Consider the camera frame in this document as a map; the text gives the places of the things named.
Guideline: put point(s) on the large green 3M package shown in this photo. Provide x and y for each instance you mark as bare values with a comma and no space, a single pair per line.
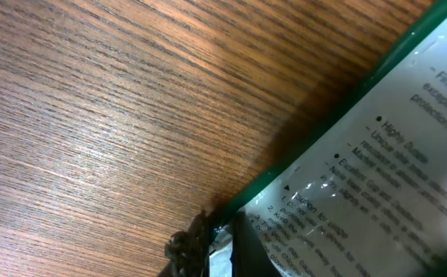
367,194

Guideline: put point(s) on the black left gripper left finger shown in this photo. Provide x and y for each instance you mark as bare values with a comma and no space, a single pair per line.
187,251

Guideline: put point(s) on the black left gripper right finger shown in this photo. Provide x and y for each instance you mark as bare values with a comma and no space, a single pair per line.
249,258

